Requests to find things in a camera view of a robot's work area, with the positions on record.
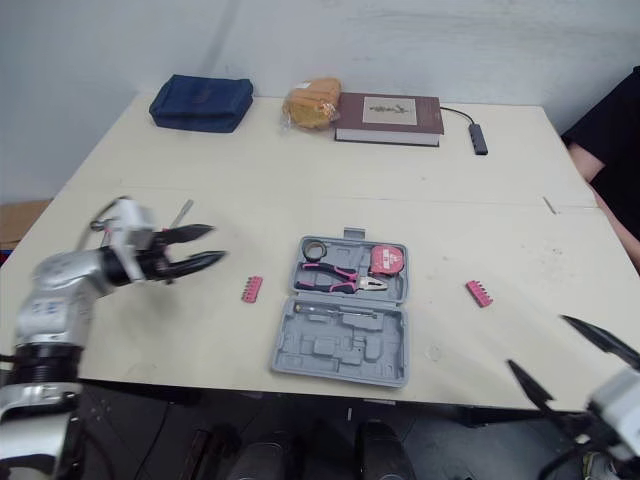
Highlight grey usb hub with cable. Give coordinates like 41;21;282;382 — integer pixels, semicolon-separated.
439;105;489;157

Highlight grey tool case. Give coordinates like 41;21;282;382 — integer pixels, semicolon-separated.
271;227;413;393

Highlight red tape measure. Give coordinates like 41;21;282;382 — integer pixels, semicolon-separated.
368;243;408;276

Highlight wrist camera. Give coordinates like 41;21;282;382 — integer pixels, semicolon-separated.
105;198;157;282
586;368;640;462

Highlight brown hardcover book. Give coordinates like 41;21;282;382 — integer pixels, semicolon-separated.
333;91;446;148

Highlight bread in clear pack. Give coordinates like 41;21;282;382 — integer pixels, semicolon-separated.
280;76;344;134

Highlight pink and black pliers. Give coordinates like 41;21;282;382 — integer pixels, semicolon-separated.
294;261;389;297

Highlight navy blue fabric pouch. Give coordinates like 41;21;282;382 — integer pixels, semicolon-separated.
148;74;255;134

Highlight robot body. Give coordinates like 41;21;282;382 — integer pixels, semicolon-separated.
197;418;417;480

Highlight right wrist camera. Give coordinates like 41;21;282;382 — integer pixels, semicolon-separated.
586;368;640;462

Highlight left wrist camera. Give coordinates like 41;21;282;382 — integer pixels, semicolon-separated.
105;198;157;282

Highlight brown cardboard box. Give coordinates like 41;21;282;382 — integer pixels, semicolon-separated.
0;199;54;251

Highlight clear test pen screwdriver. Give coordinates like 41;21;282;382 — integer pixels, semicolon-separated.
294;304;377;320

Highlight pink bit holder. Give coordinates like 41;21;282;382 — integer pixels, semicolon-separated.
465;280;497;309
241;275;265;305

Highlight person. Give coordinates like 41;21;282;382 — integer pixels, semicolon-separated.
559;64;640;277

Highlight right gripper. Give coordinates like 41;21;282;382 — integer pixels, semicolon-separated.
506;314;640;454

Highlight black cable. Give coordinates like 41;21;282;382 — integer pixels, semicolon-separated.
536;443;594;480
74;198;126;251

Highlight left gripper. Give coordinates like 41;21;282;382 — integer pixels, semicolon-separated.
137;224;230;286

